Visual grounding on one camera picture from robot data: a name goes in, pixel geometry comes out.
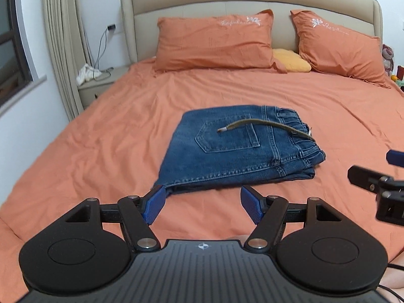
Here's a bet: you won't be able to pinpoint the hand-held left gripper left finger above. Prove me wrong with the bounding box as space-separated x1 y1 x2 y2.
65 184 166 253

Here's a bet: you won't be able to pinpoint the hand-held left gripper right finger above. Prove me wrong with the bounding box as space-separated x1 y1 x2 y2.
240 185 344 253

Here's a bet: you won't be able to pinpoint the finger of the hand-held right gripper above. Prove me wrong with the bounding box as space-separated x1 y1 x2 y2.
347 165 404 194
386 149 404 166

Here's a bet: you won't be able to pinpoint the blue denim pants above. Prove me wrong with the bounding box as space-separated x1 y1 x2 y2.
153 104 326 197

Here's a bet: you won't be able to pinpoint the pink plush bear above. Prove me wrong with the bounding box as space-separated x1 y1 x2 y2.
381 44 394 70

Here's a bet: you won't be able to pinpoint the orange embroidered pillow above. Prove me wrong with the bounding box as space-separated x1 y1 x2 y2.
290 9 392 88
152 9 288 74

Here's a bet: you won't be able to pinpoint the beige nightstand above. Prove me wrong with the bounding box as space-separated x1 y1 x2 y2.
77 66 131 110

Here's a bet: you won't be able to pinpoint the yellow cushion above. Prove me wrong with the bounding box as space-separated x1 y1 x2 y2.
272 48 312 73

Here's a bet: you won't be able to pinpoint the white crumpled cloth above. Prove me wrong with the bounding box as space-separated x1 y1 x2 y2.
75 63 102 85

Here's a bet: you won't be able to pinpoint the beige curtain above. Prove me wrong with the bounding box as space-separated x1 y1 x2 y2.
42 0 93 121

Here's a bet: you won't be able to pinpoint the beige padded headboard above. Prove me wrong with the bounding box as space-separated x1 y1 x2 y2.
120 0 384 67

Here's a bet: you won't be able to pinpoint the dark framed window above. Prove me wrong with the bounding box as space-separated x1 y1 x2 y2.
0 0 36 106

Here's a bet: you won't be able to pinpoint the black charging cable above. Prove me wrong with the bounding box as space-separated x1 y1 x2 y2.
91 28 115 80

